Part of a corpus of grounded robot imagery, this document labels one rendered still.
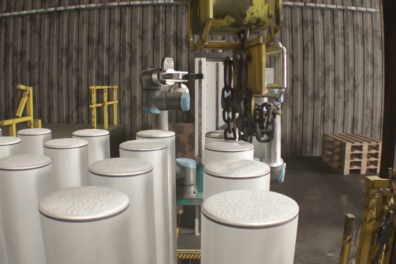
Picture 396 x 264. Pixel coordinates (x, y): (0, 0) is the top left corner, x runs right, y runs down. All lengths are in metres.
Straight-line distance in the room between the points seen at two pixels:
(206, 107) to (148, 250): 1.85
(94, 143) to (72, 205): 0.88
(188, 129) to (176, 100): 5.46
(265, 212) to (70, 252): 0.32
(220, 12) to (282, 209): 0.66
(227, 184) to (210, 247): 0.25
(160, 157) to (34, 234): 0.48
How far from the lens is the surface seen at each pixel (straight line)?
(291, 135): 7.50
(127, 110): 7.41
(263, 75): 0.98
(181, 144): 5.55
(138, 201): 0.81
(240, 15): 1.04
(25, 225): 0.95
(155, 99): 1.65
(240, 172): 0.77
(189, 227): 2.95
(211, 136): 1.36
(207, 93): 2.59
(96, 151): 1.44
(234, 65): 1.21
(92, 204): 0.56
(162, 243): 1.21
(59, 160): 1.18
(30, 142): 1.55
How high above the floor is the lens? 1.53
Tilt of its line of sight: 5 degrees down
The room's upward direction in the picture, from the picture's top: straight up
